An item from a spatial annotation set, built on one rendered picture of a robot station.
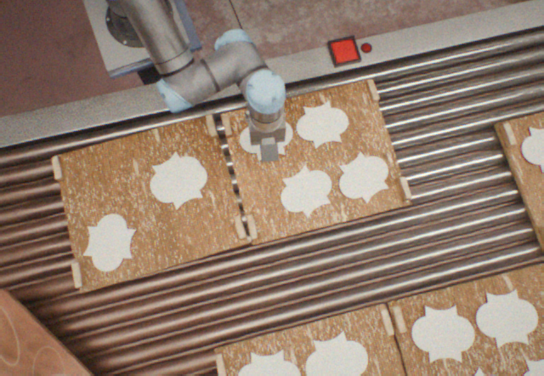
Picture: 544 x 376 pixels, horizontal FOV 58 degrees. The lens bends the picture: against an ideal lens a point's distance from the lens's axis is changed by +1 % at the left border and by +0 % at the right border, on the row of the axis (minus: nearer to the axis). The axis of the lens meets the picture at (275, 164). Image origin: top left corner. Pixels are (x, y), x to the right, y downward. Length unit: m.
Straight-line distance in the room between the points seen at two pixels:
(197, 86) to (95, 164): 0.42
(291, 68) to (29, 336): 0.89
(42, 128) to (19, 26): 1.38
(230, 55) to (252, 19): 1.50
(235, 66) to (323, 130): 0.36
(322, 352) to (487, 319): 0.39
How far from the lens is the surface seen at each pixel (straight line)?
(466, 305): 1.29
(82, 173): 1.32
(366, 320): 1.22
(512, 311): 1.32
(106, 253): 1.25
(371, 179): 1.25
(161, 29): 0.96
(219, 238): 1.21
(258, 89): 0.95
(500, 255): 1.35
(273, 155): 1.16
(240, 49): 1.01
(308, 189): 1.22
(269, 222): 1.21
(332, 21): 2.52
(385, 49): 1.42
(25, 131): 1.43
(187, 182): 1.22
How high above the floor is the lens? 2.13
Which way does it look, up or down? 75 degrees down
